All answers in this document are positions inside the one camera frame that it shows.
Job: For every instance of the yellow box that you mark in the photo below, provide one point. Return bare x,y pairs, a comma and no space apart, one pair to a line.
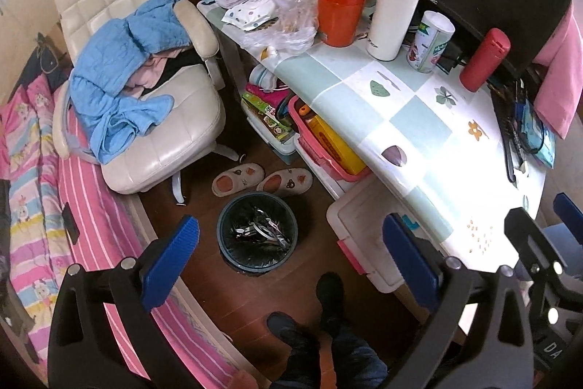
332,143

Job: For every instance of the dark printed pillow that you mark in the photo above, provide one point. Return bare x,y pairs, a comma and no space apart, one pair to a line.
41,61

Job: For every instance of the white dotted packet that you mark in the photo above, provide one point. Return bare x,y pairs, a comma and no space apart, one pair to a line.
248,13

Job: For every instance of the pink cloth on chair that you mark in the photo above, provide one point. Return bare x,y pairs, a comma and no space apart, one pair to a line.
150,70

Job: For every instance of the storage box with white lid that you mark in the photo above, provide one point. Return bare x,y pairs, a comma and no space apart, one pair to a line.
282,148

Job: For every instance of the white office chair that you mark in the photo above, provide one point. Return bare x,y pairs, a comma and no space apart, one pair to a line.
182,134

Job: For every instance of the striped white teal cloth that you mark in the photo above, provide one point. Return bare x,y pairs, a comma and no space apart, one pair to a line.
264,77

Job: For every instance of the printed blanket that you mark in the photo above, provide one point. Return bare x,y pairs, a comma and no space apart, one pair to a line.
27,188

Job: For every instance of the blue face mask pack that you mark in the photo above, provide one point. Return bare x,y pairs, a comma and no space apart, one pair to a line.
544,143

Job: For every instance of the person's black shoe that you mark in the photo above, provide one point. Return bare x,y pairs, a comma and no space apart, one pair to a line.
291,339
330,298

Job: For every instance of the red bottle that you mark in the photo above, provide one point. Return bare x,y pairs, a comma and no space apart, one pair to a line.
483,61

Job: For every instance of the red plastic cup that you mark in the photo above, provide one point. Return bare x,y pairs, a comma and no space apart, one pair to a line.
341,10

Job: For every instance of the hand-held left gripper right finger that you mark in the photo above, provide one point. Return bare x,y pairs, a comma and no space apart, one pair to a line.
414,266

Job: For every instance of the white plush slipper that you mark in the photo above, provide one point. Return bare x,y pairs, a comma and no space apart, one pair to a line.
287,180
237,179

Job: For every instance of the patterned tablecloth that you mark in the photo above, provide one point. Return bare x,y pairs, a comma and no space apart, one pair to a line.
410,111

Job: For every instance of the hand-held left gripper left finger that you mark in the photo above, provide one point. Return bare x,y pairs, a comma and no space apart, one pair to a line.
171,261

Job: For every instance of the black cloth on chair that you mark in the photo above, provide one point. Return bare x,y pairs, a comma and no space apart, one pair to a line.
182,63

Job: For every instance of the printed white can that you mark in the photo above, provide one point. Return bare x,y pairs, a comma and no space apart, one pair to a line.
428,47

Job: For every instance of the pink striped bed sheet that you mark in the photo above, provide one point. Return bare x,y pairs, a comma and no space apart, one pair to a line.
95,206

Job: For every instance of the white rimmed storage box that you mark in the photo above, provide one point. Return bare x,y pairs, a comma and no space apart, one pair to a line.
319,181

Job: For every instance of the blue-grey round trash bin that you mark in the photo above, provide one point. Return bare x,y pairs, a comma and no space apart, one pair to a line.
255,263

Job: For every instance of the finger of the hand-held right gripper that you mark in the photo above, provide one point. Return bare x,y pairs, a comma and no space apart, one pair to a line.
537,247
569,209

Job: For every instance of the black phone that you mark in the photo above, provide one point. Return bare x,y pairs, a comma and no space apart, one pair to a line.
70,225

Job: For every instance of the person's leg in dark pants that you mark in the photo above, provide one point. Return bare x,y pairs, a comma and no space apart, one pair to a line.
350,361

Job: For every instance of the pink hanging cloth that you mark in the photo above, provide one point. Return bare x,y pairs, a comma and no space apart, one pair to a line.
555,70

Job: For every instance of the blue quilted cloth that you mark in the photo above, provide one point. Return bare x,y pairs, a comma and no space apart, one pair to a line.
109,65

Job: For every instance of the clear plastic bag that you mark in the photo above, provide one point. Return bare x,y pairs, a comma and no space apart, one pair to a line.
282,33

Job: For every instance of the white paper strip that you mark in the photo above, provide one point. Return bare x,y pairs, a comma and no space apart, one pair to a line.
263,228

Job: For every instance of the white storage box pink latches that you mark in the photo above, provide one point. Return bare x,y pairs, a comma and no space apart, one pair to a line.
360,229

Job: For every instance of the black bin liner bag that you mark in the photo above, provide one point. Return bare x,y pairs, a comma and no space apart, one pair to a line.
234,211

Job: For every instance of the white thermos bottle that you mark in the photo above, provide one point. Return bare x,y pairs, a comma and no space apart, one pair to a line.
391,20

